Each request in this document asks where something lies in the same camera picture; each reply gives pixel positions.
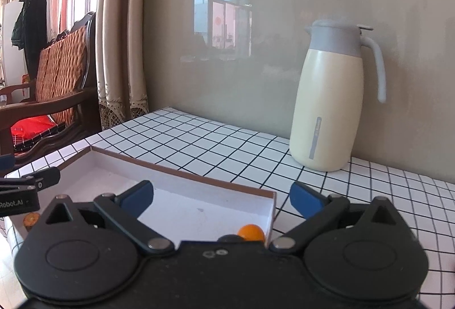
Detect carrot chunk back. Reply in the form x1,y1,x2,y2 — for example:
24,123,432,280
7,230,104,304
23,212,40,232

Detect small kumquat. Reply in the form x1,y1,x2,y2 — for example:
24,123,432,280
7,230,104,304
237,224,266,243

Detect red cushion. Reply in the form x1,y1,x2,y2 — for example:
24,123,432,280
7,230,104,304
11,116,57,145

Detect brown cardboard box tray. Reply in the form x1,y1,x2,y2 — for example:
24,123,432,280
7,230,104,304
38,147,276,244

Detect checkered white tablecloth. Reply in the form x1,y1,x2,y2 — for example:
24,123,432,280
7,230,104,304
18,107,454,308

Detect cream grey thermos jug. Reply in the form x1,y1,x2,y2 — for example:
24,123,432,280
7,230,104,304
289,20,386,172

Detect wooden rattan bench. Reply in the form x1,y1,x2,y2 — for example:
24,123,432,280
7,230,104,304
1,12,101,170

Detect dark chestnut centre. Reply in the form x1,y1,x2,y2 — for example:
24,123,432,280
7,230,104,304
218,234,245,243

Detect dark hanging coat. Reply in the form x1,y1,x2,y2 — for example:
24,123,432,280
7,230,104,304
11,0,48,80

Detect beige curtain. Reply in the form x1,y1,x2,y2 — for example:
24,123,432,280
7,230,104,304
96,0,149,129

